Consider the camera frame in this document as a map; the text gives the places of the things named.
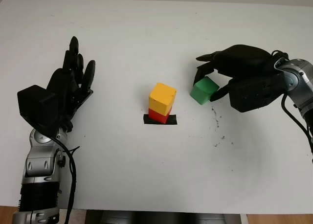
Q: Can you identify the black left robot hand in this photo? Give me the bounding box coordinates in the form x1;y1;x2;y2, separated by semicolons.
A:
46;36;96;134

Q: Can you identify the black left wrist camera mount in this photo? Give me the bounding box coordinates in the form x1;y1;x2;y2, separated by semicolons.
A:
17;85;61;136

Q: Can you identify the black tape strip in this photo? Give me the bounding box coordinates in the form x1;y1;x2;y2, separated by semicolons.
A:
143;113;178;126

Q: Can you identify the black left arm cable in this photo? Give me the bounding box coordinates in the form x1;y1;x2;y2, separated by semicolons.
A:
52;135;81;224

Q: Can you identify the red cube block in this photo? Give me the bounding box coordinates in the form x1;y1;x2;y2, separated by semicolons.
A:
148;108;172;124

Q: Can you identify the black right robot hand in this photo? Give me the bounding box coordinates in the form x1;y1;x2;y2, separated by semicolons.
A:
192;44;277;102

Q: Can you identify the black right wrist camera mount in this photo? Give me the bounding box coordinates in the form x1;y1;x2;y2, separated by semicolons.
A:
228;55;289;113

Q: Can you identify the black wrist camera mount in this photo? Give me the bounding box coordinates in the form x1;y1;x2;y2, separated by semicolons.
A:
228;55;289;113
17;85;61;136

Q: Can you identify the green cube block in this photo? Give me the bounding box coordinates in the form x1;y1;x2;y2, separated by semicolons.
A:
190;76;220;105

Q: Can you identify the yellow cube block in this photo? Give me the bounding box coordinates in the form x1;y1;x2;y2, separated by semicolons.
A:
148;82;178;116

